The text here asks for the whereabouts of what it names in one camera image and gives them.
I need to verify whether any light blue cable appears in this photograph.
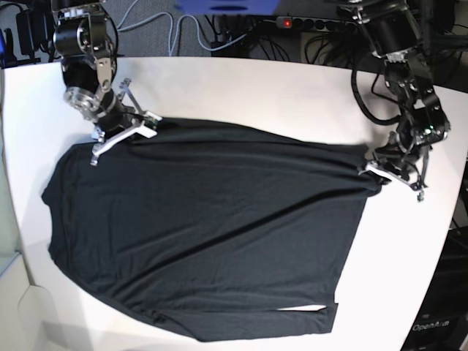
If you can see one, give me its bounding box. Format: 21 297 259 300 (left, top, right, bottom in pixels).
116 12 220 58

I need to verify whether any black power adapter brick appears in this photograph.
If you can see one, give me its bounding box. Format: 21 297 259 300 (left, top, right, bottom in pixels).
15 10 48 58

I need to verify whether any black OpenArm equipment case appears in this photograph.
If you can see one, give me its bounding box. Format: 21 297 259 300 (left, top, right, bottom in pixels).
402 227 467 350

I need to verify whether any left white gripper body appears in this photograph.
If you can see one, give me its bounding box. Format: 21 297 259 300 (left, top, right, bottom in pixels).
358 132 432 203

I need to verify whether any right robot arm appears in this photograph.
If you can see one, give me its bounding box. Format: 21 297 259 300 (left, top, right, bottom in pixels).
51 1 162 166

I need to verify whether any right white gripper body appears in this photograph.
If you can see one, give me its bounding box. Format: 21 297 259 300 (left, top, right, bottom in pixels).
90 78 162 167

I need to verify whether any blue plastic box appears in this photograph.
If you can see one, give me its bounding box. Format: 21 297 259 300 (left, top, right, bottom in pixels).
177 0 280 15

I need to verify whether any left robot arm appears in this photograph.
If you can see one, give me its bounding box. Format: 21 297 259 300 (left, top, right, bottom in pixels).
337 1 450 201

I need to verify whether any black long-sleeve T-shirt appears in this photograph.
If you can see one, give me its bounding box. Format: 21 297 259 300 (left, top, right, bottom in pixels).
42 118 381 341

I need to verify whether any black power strip red switch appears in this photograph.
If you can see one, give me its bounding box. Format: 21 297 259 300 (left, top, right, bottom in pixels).
273 16 358 34

